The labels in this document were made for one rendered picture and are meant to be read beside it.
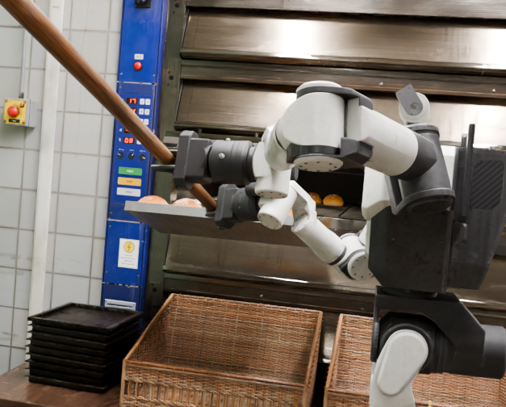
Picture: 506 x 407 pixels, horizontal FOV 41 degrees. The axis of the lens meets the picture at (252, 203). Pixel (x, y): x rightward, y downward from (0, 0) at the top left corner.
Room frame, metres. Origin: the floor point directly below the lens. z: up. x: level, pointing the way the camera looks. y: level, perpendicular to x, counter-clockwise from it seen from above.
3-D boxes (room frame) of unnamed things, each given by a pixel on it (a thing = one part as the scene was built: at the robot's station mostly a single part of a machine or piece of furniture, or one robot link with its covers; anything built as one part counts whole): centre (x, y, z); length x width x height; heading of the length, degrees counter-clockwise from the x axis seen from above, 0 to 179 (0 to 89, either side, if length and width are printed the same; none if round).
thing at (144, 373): (2.17, 0.03, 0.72); 0.56 x 0.49 x 0.28; 80
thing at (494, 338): (1.47, -0.43, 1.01); 0.28 x 0.13 x 0.18; 80
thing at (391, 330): (1.48, -0.37, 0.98); 0.14 x 0.13 x 0.12; 170
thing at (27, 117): (2.56, 0.90, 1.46); 0.10 x 0.07 x 0.10; 79
